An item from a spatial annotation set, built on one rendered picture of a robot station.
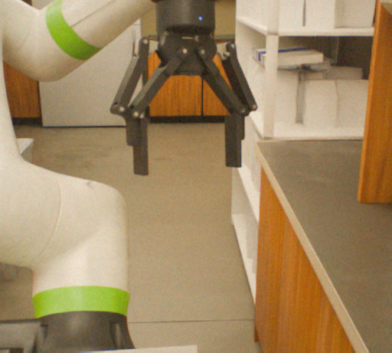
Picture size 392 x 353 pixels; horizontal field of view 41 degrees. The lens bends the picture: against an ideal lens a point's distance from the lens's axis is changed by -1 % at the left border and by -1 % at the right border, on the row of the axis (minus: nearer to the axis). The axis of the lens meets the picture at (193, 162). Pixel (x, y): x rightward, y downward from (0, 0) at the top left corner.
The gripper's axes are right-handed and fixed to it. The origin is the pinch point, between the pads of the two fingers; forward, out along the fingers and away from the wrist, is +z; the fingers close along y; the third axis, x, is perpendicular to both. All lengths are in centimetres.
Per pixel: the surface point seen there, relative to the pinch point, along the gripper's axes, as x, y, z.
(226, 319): -152, -100, 93
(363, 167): -48, -81, 10
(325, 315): -32, -53, 42
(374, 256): -25, -62, 27
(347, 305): -14, -42, 32
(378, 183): -46, -86, 15
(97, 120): -521, -164, -4
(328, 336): -29, -51, 46
